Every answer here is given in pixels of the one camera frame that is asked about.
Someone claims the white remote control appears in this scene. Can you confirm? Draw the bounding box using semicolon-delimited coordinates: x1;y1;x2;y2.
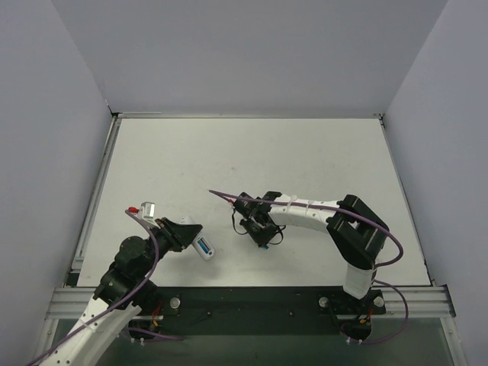
181;216;215;262

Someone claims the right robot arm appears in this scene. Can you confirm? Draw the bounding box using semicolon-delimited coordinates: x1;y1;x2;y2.
233;191;389;300

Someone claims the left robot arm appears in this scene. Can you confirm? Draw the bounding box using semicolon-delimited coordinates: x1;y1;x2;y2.
31;215;203;365

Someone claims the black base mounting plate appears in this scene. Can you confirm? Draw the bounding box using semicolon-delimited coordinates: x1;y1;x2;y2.
128;286;386;340

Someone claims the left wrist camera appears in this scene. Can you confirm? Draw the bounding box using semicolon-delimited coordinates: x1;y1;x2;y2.
128;201;157;227

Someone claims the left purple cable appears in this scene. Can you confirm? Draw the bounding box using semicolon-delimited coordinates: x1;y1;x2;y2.
26;209;184;366

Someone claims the purple cable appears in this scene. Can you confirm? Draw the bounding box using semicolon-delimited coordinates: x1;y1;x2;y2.
26;209;184;366
206;188;413;346

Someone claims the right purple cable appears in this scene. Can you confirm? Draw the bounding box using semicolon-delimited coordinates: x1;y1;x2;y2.
206;188;413;346

